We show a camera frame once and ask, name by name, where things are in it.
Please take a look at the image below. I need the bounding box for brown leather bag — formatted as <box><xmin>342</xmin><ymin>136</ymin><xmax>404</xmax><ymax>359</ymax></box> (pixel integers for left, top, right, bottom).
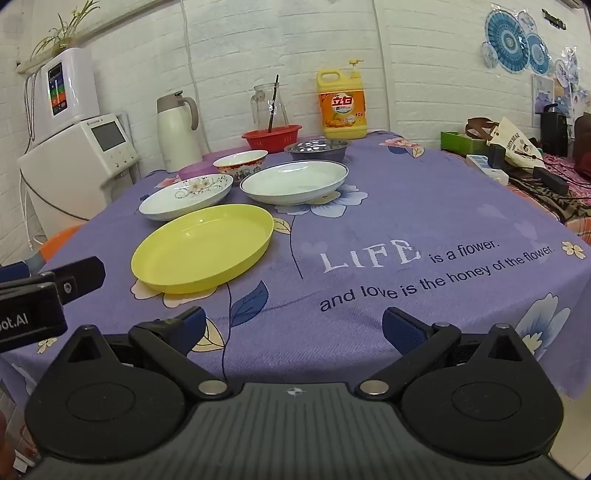
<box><xmin>465</xmin><ymin>117</ymin><xmax>499</xmax><ymax>141</ymax></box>

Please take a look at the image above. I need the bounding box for white water purifier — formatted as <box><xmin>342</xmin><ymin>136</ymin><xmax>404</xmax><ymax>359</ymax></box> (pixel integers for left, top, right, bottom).
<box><xmin>32</xmin><ymin>47</ymin><xmax>100</xmax><ymax>147</ymax></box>

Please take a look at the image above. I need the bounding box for black speaker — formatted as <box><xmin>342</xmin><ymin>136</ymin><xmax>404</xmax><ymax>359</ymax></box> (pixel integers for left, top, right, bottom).
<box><xmin>540</xmin><ymin>103</ymin><xmax>568</xmax><ymax>157</ymax></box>

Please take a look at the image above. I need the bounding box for orange plastic stool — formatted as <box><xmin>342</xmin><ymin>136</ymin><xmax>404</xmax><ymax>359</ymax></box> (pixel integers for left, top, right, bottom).
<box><xmin>40</xmin><ymin>225</ymin><xmax>81</xmax><ymax>262</ymax></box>

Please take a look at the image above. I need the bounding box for white blue-rimmed plate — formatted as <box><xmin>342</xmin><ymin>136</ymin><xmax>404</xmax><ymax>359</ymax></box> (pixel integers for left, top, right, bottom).
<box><xmin>239</xmin><ymin>160</ymin><xmax>349</xmax><ymax>206</ymax></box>

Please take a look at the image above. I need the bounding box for green box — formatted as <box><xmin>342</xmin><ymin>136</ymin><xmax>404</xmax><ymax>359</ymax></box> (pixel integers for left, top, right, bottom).
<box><xmin>440</xmin><ymin>131</ymin><xmax>488</xmax><ymax>157</ymax></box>

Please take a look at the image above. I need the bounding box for black power adapter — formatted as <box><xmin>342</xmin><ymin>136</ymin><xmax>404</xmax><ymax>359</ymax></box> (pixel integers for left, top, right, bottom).
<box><xmin>533</xmin><ymin>167</ymin><xmax>569</xmax><ymax>195</ymax></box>

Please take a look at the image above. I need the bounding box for stainless steel bowl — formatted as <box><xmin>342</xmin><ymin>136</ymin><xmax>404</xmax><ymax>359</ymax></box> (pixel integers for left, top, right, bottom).
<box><xmin>284</xmin><ymin>138</ymin><xmax>349</xmax><ymax>162</ymax></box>

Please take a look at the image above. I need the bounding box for blue paper fan decoration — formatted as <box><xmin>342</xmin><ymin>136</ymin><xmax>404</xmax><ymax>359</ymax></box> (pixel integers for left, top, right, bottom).
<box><xmin>481</xmin><ymin>6</ymin><xmax>552</xmax><ymax>75</ymax></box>

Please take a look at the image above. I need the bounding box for white thermos jug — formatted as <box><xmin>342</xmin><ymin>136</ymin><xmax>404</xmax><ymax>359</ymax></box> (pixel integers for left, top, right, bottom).
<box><xmin>156</xmin><ymin>91</ymin><xmax>202</xmax><ymax>173</ymax></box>

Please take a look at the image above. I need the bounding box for white red-patterned ceramic bowl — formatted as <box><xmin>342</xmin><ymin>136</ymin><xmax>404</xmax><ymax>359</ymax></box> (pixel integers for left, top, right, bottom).
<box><xmin>213</xmin><ymin>150</ymin><xmax>269</xmax><ymax>184</ymax></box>

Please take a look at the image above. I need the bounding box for white water dispenser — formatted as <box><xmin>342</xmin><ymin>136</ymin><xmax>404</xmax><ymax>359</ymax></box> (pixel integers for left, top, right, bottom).
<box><xmin>19</xmin><ymin>114</ymin><xmax>139</xmax><ymax>238</ymax></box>

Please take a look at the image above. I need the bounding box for yellow detergent bottle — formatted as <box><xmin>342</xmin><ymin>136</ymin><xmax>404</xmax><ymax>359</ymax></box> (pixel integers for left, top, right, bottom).
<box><xmin>317</xmin><ymin>59</ymin><xmax>368</xmax><ymax>140</ymax></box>

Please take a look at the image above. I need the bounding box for purple plastic bowl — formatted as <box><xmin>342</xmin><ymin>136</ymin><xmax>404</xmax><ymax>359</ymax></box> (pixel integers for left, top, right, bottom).
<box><xmin>177</xmin><ymin>160</ymin><xmax>218</xmax><ymax>180</ymax></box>

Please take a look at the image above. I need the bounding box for glass pitcher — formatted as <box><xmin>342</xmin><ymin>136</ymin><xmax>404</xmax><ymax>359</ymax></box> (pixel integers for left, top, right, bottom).
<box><xmin>250</xmin><ymin>83</ymin><xmax>290</xmax><ymax>130</ymax></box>

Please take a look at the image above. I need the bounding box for white floral ceramic plate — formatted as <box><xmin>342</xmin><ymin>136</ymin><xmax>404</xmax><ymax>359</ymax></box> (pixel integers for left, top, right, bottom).
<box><xmin>139</xmin><ymin>174</ymin><xmax>233</xmax><ymax>222</ymax></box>

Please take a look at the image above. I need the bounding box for white power strip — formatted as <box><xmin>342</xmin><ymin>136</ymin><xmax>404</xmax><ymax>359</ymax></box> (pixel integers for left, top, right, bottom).
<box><xmin>466</xmin><ymin>154</ymin><xmax>509</xmax><ymax>186</ymax></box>

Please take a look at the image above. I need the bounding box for yellow plastic plate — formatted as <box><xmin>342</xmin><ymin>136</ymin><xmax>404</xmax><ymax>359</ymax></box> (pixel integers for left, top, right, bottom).
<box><xmin>131</xmin><ymin>204</ymin><xmax>274</xmax><ymax>295</ymax></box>

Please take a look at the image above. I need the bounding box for red plastic basket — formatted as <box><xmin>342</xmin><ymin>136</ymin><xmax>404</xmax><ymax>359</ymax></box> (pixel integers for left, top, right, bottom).
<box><xmin>242</xmin><ymin>124</ymin><xmax>301</xmax><ymax>154</ymax></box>

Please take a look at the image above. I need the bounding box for potted green plant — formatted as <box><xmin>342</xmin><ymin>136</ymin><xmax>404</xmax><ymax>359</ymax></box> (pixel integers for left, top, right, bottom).
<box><xmin>30</xmin><ymin>0</ymin><xmax>100</xmax><ymax>59</ymax></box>

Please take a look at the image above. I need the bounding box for purple floral tablecloth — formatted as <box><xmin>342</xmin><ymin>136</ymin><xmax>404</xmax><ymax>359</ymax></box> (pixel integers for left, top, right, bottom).
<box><xmin>8</xmin><ymin>129</ymin><xmax>591</xmax><ymax>401</ymax></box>

